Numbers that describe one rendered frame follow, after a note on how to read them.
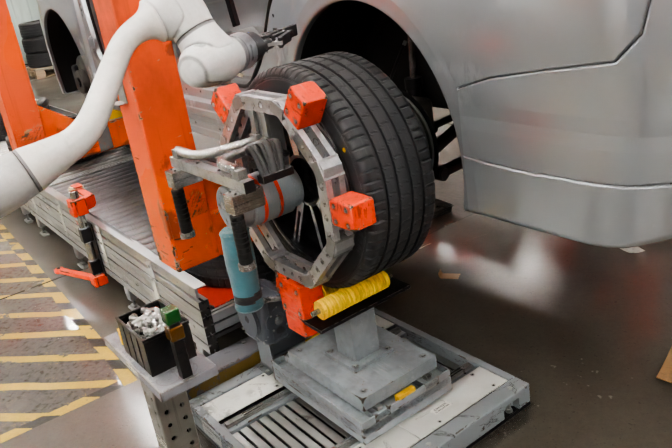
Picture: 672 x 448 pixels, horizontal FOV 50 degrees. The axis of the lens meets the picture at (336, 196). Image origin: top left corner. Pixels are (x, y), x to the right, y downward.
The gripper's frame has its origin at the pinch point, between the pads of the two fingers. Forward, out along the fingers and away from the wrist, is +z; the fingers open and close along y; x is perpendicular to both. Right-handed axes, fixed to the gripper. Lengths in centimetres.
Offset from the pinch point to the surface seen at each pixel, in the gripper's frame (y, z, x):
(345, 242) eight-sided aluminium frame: 21, -19, -50
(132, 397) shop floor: -82, -13, -131
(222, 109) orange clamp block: -25.2, -1.2, -21.6
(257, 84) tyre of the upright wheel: -14.6, 3.1, -15.2
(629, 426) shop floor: 86, 23, -123
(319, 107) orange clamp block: 15.2, -14.0, -15.9
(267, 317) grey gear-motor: -24, 2, -94
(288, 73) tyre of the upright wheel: 0.7, -3.5, -10.2
